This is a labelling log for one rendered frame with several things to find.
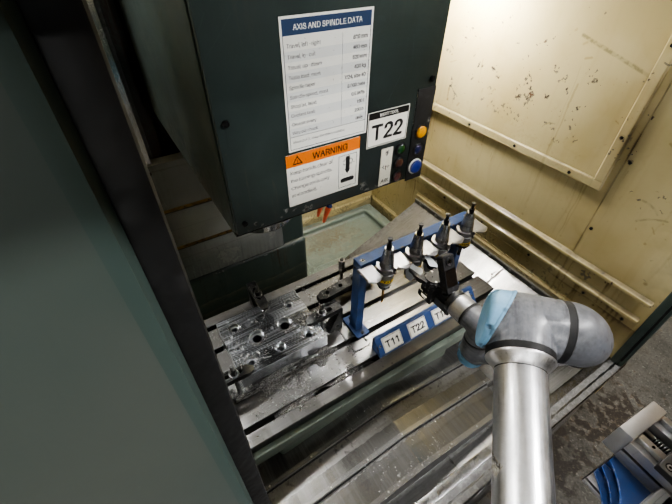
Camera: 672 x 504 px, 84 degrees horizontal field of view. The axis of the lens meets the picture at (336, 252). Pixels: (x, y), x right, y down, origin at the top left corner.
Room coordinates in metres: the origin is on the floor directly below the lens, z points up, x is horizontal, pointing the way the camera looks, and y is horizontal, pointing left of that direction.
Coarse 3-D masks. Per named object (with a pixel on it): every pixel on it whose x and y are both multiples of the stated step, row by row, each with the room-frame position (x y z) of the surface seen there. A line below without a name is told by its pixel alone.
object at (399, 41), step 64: (128, 0) 0.92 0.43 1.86; (192, 0) 0.53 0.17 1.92; (256, 0) 0.57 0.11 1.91; (320, 0) 0.62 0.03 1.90; (384, 0) 0.68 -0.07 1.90; (448, 0) 0.76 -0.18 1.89; (192, 64) 0.54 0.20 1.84; (256, 64) 0.57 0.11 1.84; (384, 64) 0.69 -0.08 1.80; (192, 128) 0.64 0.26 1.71; (256, 128) 0.56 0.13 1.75; (256, 192) 0.55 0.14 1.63
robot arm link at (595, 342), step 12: (588, 312) 0.42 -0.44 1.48; (588, 324) 0.40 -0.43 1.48; (600, 324) 0.40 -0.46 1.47; (588, 336) 0.38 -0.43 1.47; (600, 336) 0.38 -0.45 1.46; (612, 336) 0.40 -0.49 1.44; (576, 348) 0.37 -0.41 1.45; (588, 348) 0.37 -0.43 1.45; (600, 348) 0.37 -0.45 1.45; (612, 348) 0.39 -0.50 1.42; (576, 360) 0.36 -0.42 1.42; (588, 360) 0.36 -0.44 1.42; (600, 360) 0.37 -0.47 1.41
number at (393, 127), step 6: (384, 120) 0.69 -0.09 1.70; (390, 120) 0.70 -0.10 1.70; (396, 120) 0.71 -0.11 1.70; (402, 120) 0.72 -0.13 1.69; (384, 126) 0.69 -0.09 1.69; (390, 126) 0.70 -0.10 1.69; (396, 126) 0.71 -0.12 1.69; (402, 126) 0.72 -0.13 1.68; (384, 132) 0.69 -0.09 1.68; (390, 132) 0.70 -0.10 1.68; (396, 132) 0.71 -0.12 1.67; (402, 132) 0.72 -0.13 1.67; (384, 138) 0.70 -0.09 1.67; (390, 138) 0.70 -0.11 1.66
